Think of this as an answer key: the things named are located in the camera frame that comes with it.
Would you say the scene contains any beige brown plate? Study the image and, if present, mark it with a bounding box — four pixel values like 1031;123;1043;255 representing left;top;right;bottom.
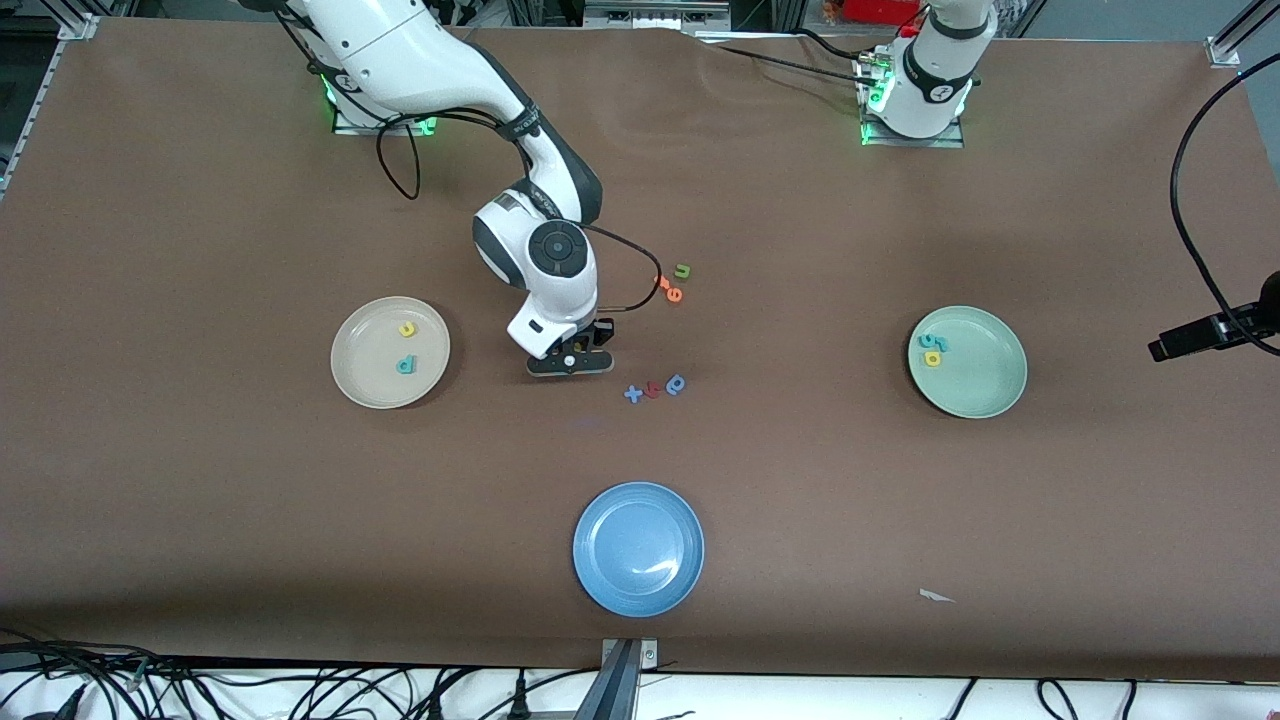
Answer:
330;296;452;410

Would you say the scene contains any blue plate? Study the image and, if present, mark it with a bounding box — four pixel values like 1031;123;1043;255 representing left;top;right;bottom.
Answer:
572;481;706;618

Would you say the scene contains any pale green plate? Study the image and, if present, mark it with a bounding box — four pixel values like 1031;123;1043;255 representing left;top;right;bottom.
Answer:
907;305;1029;420

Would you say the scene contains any brown table cover sheet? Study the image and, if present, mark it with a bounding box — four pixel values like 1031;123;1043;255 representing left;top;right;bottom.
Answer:
0;17;1280;683

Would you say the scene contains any grey power strip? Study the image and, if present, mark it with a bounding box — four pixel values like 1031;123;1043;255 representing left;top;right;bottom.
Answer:
584;0;732;31

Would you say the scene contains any red box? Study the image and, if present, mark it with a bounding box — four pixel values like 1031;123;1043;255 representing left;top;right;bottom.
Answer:
842;0;922;26

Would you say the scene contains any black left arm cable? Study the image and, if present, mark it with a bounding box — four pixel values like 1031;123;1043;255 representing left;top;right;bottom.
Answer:
1169;52;1280;358

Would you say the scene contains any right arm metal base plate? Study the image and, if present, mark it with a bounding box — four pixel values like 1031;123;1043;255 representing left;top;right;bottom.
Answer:
332;95;442;137

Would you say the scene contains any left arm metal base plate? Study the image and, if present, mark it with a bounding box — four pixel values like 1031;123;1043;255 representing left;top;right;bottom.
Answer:
858;52;967;150

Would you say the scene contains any grey aluminium extrusion post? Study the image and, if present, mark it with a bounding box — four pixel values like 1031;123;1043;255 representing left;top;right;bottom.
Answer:
574;640;642;720

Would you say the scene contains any black base cable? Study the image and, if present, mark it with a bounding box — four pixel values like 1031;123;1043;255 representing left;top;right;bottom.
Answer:
698;38;871;86
793;27;901;63

